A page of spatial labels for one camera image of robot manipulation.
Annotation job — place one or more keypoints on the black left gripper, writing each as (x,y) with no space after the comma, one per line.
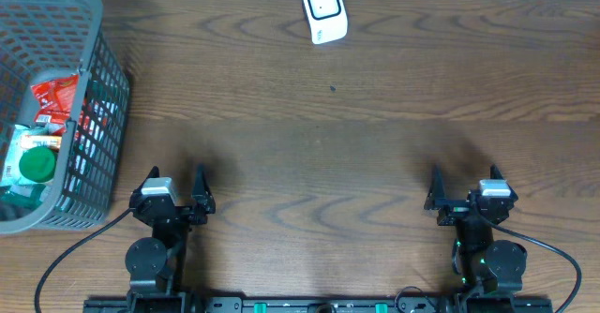
(203,202)

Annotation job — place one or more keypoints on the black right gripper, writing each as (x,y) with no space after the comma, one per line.
(455,210)

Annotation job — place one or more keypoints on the green lid seasoning jar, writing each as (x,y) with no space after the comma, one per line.
(38,164)

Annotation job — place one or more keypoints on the orange snack packet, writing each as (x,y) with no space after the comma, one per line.
(32,141)

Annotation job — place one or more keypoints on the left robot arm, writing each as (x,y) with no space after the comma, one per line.
(156,263)

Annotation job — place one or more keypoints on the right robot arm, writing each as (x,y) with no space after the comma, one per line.
(491,269)

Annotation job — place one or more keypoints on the white barcode scanner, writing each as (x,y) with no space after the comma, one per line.
(327,20)

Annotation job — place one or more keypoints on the red snack packet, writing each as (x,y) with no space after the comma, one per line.
(55,98)

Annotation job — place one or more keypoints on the teal white snack packet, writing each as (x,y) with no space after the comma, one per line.
(15,189)

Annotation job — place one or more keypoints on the grey plastic mesh basket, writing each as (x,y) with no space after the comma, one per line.
(46,39)

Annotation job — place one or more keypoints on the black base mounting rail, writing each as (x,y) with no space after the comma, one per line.
(406,304)

